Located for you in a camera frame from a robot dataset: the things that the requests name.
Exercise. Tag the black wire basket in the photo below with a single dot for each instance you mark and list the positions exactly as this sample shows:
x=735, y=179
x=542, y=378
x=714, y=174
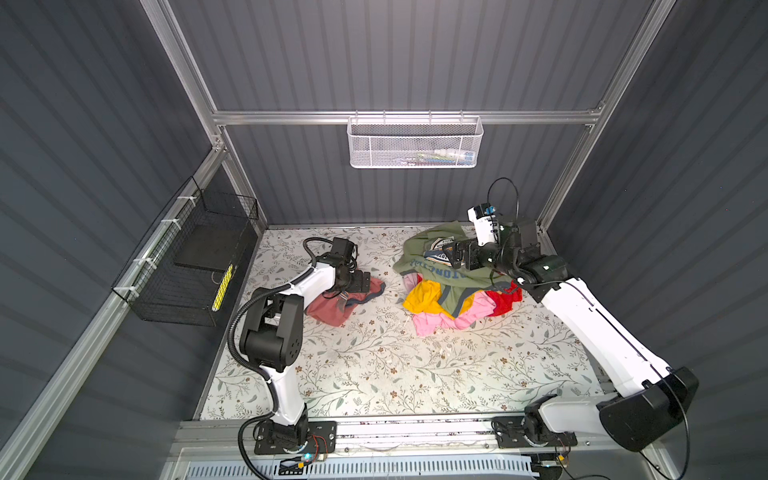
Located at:
x=175, y=278

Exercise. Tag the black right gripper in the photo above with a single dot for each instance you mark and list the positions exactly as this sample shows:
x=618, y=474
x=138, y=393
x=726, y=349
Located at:
x=469, y=246

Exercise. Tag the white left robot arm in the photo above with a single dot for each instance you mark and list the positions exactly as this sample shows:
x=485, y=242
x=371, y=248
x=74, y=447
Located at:
x=265, y=336

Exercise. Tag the yellow striped tag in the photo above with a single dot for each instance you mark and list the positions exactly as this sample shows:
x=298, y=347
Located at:
x=222, y=288

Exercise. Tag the white wire mesh basket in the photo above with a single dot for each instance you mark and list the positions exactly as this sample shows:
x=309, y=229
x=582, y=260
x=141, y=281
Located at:
x=374, y=142

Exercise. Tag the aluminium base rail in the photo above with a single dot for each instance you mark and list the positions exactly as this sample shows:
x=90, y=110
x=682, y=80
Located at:
x=446, y=446

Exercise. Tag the yellow cloth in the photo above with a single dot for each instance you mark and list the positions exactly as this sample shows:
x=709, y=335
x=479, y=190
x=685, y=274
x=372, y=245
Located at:
x=430, y=297

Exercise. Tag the floral patterned table mat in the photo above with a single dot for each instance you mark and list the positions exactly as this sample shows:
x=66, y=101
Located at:
x=376, y=364

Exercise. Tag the pink cloth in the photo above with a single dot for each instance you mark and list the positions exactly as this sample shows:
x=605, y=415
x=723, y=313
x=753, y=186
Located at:
x=427, y=324

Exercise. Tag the red cloth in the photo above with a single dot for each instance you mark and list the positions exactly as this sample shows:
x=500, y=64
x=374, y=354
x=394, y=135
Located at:
x=505, y=299

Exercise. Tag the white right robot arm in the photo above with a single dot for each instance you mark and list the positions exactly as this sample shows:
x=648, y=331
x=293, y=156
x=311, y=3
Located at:
x=650, y=397

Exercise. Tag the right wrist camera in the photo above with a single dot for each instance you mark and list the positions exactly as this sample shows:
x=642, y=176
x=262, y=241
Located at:
x=484, y=221

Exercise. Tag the green printed t-shirt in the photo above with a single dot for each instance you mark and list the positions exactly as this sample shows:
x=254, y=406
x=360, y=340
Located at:
x=423, y=254

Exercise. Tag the items in white basket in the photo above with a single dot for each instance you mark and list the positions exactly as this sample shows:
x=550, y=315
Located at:
x=440, y=157

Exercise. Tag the dusty red printed t-shirt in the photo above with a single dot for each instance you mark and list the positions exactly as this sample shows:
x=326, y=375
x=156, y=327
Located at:
x=335, y=310

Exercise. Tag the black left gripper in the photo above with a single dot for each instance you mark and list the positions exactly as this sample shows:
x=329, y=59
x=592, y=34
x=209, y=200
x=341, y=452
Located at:
x=358, y=284

